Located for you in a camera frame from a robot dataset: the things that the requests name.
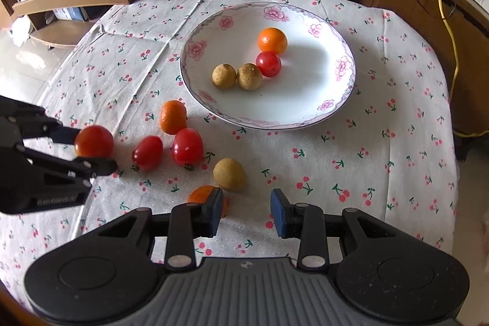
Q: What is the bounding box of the large orange-red tomato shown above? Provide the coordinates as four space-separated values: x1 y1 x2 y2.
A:
75 125 114 159

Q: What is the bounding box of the mandarin orange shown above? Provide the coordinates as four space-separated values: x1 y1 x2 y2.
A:
257 27 289 55
186 185 230 218

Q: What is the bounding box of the red cherry tomato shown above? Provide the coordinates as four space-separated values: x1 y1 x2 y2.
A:
132 136 163 171
255 51 282 78
171 128 204 167

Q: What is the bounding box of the pale longan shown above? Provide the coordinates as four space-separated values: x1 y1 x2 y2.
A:
213 158 247 192

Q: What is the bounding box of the small orange tomato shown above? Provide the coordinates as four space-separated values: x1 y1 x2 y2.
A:
159 100 187 135

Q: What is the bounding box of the cherry print tablecloth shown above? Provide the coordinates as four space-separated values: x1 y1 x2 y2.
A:
1 0 458 301

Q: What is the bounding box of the white floral bowl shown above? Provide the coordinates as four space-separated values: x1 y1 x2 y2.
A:
180 2 356 130

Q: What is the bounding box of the yellow cable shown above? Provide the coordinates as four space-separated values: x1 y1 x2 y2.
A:
388 0 489 138

